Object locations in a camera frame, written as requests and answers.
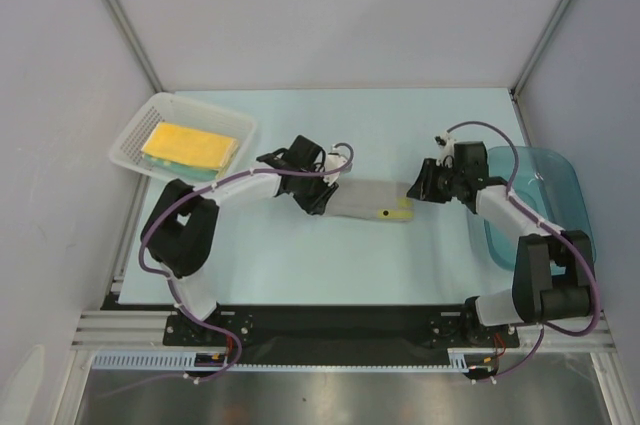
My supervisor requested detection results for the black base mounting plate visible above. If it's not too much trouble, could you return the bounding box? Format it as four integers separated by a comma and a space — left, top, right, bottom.
163, 305, 520, 367

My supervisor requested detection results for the teal and cream towel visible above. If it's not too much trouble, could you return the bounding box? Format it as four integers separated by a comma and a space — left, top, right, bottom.
142, 154, 218, 182

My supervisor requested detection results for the yellow towel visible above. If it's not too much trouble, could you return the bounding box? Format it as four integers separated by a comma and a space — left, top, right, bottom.
141, 122, 238, 170

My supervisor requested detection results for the aluminium frame rail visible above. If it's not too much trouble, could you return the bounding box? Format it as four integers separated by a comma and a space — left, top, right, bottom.
71, 310, 616, 353

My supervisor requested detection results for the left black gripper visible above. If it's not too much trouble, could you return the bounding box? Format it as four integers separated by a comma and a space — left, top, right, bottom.
293, 166, 338, 217

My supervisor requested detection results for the white perforated plastic basket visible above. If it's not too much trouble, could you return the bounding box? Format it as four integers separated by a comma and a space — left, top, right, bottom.
109, 92, 257, 183

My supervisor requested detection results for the blue translucent plastic tub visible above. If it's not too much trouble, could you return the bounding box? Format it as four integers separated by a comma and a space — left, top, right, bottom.
467, 146, 594, 272

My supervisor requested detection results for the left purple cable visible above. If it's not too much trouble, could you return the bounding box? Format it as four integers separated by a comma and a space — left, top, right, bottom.
97, 142, 355, 399

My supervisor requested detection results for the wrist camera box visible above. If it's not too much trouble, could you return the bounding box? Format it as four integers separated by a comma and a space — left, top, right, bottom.
434, 131, 456, 168
322, 150, 348, 186

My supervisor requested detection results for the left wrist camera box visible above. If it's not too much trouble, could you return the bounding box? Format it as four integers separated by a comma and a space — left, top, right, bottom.
322, 150, 348, 186

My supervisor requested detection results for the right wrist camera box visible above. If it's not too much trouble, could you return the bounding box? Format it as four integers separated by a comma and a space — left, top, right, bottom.
434, 131, 456, 168

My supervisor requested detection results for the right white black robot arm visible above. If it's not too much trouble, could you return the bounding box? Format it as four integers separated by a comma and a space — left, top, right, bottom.
407, 135, 601, 347

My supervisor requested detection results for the slotted cable duct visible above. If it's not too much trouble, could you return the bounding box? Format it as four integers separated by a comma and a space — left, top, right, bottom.
92, 349, 494, 375

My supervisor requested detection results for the pale green cloth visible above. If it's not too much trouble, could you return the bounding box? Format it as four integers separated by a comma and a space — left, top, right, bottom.
324, 178, 414, 222

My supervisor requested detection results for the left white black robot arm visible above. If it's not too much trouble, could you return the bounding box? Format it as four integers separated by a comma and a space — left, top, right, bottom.
138, 135, 354, 345

